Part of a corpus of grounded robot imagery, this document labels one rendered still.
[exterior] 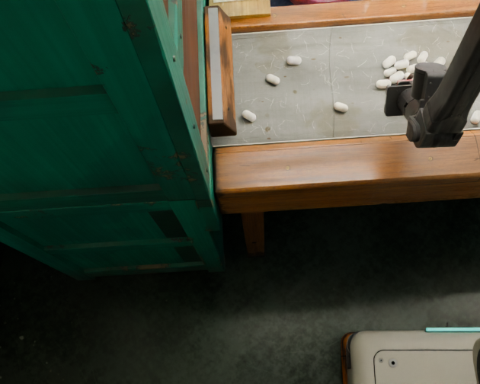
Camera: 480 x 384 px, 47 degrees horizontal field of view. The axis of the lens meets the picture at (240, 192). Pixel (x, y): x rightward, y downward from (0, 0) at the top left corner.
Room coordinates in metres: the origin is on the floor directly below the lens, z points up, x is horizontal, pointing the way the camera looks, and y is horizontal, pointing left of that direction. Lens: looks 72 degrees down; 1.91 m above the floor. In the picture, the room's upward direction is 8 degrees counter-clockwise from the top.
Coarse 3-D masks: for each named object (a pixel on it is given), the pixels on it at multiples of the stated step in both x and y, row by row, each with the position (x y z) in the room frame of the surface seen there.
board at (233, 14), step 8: (248, 0) 0.87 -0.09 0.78; (256, 0) 0.86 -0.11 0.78; (264, 0) 0.86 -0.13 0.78; (224, 8) 0.85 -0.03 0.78; (232, 8) 0.85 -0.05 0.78; (240, 8) 0.84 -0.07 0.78; (248, 8) 0.84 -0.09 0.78; (256, 8) 0.84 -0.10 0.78; (264, 8) 0.83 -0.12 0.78; (232, 16) 0.83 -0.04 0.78; (240, 16) 0.82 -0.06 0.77; (248, 16) 0.82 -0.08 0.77; (256, 16) 0.82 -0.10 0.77; (264, 16) 0.82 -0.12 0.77
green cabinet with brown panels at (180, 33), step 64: (0, 0) 0.38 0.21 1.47; (64, 0) 0.36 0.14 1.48; (128, 0) 0.35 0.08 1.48; (192, 0) 0.75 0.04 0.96; (0, 64) 0.38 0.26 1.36; (64, 64) 0.38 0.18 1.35; (128, 64) 0.36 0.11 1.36; (192, 64) 0.58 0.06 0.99; (0, 128) 0.39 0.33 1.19; (64, 128) 0.38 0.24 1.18; (128, 128) 0.36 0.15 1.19; (192, 128) 0.37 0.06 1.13; (0, 192) 0.40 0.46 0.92; (64, 192) 0.39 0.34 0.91; (128, 192) 0.37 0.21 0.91; (192, 192) 0.36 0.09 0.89
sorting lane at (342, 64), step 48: (240, 48) 0.76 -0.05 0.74; (288, 48) 0.74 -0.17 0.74; (336, 48) 0.72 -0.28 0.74; (384, 48) 0.70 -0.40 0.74; (432, 48) 0.68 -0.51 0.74; (240, 96) 0.63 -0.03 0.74; (288, 96) 0.61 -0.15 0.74; (336, 96) 0.59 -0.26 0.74; (384, 96) 0.57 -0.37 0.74; (240, 144) 0.50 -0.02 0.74
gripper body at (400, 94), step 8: (392, 88) 0.51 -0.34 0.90; (400, 88) 0.51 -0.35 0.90; (408, 88) 0.50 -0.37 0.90; (392, 96) 0.50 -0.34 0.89; (400, 96) 0.49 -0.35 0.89; (408, 96) 0.48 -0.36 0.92; (392, 104) 0.49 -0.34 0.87; (400, 104) 0.47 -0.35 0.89; (384, 112) 0.48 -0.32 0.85; (392, 112) 0.48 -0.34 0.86; (400, 112) 0.47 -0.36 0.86
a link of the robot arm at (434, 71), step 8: (416, 64) 0.50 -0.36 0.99; (424, 64) 0.50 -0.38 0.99; (432, 64) 0.50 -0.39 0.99; (440, 64) 0.50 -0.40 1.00; (416, 72) 0.48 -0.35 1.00; (424, 72) 0.47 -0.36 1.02; (432, 72) 0.47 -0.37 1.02; (440, 72) 0.46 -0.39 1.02; (416, 80) 0.47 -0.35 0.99; (424, 80) 0.46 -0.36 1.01; (432, 80) 0.45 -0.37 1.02; (440, 80) 0.45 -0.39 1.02; (416, 88) 0.46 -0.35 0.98; (424, 88) 0.45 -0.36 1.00; (432, 88) 0.44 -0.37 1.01; (416, 96) 0.45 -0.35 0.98; (424, 96) 0.43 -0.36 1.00; (424, 104) 0.42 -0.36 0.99; (408, 120) 0.40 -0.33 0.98; (416, 120) 0.40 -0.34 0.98; (408, 128) 0.39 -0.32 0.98; (416, 128) 0.38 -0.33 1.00; (408, 136) 0.37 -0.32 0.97; (416, 136) 0.36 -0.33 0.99
